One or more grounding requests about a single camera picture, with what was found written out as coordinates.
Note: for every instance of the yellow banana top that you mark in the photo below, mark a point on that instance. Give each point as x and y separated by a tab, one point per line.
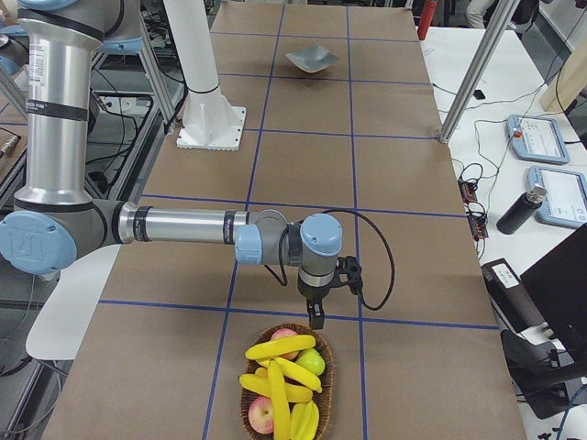
278	347

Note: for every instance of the white chair seat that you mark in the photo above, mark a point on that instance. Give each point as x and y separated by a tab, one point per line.
59	329

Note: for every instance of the black monitor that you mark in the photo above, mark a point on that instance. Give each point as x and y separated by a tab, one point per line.
557	286

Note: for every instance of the white camera stand pillar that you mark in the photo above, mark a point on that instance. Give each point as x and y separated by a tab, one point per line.
209	120

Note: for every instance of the teach pendant far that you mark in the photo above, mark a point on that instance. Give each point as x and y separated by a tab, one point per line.
537	139

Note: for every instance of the long yellow banana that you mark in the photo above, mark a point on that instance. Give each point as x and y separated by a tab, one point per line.
279	403

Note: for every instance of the black label printer box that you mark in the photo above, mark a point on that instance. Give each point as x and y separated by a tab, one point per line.
510	296

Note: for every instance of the wooden board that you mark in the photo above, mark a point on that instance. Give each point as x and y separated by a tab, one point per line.
567	83

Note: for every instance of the orange circuit board far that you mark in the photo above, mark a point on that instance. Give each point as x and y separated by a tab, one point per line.
467	191

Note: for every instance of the black water bottle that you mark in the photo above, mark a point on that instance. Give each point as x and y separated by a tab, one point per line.
522	209

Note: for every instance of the red apple back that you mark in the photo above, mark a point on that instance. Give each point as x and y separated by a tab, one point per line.
282	333

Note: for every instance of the grey square plate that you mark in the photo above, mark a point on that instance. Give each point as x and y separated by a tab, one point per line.
312	59

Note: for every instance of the yellow starfruit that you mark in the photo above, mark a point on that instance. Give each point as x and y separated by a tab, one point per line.
304	421

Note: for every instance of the teach pendant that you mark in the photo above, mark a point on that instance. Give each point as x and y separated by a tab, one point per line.
537	139
565	203

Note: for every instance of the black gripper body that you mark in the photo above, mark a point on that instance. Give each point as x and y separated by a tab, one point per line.
313	291

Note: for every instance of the teach pendant near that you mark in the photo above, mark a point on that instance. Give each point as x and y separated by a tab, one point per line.
565	203

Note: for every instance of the green apple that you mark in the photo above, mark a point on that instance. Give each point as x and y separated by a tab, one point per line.
311	360

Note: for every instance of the orange circuit board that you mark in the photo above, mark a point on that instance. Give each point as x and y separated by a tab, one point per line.
467	191
478	224

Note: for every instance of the red fire extinguisher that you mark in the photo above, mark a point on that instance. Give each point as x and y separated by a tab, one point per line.
425	18

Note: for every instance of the red apple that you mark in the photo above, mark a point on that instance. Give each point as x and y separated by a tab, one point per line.
282	333
260	415

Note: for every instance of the red apple front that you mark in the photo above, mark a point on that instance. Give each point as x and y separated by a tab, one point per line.
260	415

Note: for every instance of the aluminium frame post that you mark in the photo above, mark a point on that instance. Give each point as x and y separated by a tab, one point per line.
490	40

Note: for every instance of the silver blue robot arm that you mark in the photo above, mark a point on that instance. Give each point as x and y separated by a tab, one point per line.
56	221

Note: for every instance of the orange circuit board near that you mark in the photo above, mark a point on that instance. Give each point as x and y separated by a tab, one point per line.
478	224

